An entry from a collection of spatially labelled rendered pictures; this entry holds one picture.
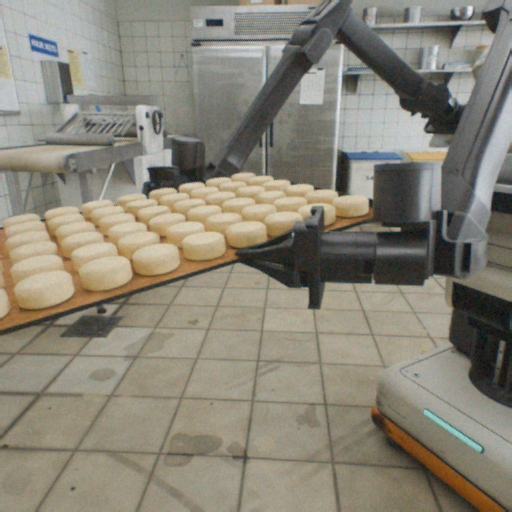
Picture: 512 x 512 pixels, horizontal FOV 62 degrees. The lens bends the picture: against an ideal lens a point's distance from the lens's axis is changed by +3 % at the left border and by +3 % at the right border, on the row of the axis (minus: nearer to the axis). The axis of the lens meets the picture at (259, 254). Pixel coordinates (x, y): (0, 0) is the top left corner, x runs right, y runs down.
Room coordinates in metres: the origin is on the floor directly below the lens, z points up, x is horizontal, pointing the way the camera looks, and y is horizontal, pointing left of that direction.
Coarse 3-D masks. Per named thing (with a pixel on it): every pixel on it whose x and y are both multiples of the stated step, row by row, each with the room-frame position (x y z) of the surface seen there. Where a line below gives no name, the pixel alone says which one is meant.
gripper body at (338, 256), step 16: (320, 208) 0.45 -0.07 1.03; (304, 224) 0.41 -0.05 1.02; (320, 224) 0.43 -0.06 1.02; (320, 240) 0.42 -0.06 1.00; (336, 240) 0.42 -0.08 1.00; (352, 240) 0.42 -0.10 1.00; (368, 240) 0.41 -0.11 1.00; (320, 256) 0.41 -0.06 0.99; (336, 256) 0.41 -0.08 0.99; (352, 256) 0.41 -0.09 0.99; (368, 256) 0.40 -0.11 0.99; (320, 272) 0.41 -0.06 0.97; (336, 272) 0.41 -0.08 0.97; (352, 272) 0.41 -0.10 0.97; (368, 272) 0.41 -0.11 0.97; (320, 288) 0.42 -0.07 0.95; (320, 304) 0.42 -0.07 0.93
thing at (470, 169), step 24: (504, 0) 0.62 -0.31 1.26; (504, 24) 0.60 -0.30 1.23; (504, 48) 0.57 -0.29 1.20; (480, 72) 0.57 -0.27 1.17; (504, 72) 0.54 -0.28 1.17; (480, 96) 0.54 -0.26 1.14; (504, 96) 0.52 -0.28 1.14; (480, 120) 0.52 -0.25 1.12; (504, 120) 0.52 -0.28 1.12; (456, 144) 0.52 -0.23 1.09; (480, 144) 0.50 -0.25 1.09; (504, 144) 0.51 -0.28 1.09; (456, 168) 0.49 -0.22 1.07; (480, 168) 0.48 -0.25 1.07; (456, 192) 0.47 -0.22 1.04; (480, 192) 0.47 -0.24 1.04; (456, 216) 0.45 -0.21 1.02; (480, 216) 0.46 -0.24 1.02; (456, 240) 0.43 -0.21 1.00; (480, 240) 0.46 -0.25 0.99
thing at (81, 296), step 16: (336, 224) 0.54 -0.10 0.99; (0, 240) 0.61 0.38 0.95; (160, 240) 0.54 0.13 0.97; (224, 256) 0.46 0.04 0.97; (240, 256) 0.46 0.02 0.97; (176, 272) 0.43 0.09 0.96; (80, 288) 0.41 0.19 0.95; (128, 288) 0.40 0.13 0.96; (16, 304) 0.38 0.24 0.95; (64, 304) 0.37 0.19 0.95; (80, 304) 0.37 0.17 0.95; (0, 320) 0.35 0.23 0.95; (16, 320) 0.35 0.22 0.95
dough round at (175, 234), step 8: (184, 224) 0.54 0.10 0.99; (192, 224) 0.54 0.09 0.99; (200, 224) 0.53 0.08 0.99; (168, 232) 0.51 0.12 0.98; (176, 232) 0.51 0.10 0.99; (184, 232) 0.50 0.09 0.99; (192, 232) 0.51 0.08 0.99; (200, 232) 0.51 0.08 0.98; (168, 240) 0.51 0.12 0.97; (176, 240) 0.50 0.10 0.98
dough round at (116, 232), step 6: (132, 222) 0.57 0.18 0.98; (138, 222) 0.57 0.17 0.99; (114, 228) 0.55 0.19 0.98; (120, 228) 0.55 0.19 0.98; (126, 228) 0.54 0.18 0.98; (132, 228) 0.54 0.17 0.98; (138, 228) 0.54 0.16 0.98; (144, 228) 0.54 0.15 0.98; (108, 234) 0.53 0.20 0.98; (114, 234) 0.53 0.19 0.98; (120, 234) 0.53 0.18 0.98; (126, 234) 0.52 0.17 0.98; (114, 240) 0.53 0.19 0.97
